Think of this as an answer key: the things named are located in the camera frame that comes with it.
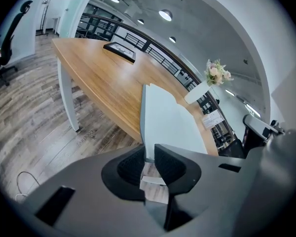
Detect black office chair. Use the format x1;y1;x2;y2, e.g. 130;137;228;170
0;0;34;98
218;126;262;159

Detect white table leg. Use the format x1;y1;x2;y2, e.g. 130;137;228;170
57;55;80;133

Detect thin metal floor stand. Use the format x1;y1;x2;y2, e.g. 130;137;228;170
37;0;50;37

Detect black deer picture frame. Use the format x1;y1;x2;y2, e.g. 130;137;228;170
103;41;137;64

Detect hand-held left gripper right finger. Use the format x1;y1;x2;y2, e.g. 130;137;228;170
154;143;203;232

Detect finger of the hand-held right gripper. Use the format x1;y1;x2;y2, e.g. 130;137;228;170
243;114;280;141

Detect white vase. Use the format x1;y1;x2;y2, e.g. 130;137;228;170
184;80;213;105

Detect light blue mat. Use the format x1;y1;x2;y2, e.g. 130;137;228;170
139;82;209;162

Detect group of black wall items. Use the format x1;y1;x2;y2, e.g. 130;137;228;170
177;69;195;86

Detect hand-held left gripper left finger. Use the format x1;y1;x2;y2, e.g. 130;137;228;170
101;144;146;202

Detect pink flower bouquet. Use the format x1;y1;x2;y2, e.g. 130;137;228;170
203;58;234;86

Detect grey floor cable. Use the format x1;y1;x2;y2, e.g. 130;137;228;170
14;171;41;203

